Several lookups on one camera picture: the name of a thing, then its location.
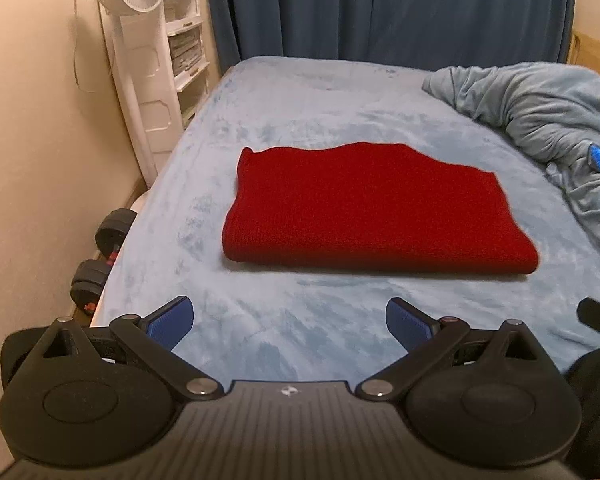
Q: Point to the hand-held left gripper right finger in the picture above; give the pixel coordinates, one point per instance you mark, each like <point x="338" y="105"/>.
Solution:
<point x="410" y="321"/>

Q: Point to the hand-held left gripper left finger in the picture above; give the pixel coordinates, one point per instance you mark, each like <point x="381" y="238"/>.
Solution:
<point x="170" y="320"/>

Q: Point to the red knit cardigan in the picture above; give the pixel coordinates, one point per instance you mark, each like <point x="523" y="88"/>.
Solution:
<point x="370" y="210"/>

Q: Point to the black dumbbell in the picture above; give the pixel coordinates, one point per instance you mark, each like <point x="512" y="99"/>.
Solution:
<point x="114" y="230"/>
<point x="91" y="282"/>

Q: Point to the bed with light blue sheet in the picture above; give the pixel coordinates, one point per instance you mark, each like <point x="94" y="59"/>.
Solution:
<point x="305" y="320"/>

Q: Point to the crumpled light blue blanket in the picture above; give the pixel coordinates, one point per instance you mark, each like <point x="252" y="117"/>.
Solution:
<point x="540" y="110"/>

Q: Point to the white plastic panel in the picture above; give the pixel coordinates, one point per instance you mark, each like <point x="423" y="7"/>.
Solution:
<point x="142" y="90"/>

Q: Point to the white shelf unit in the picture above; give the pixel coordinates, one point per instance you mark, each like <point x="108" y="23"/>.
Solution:
<point x="187" y="50"/>

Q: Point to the dark blue curtain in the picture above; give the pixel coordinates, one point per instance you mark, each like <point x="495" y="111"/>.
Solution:
<point x="390" y="10"/>

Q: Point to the wooden bed frame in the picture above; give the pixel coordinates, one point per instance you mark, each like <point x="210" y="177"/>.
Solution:
<point x="592" y="50"/>

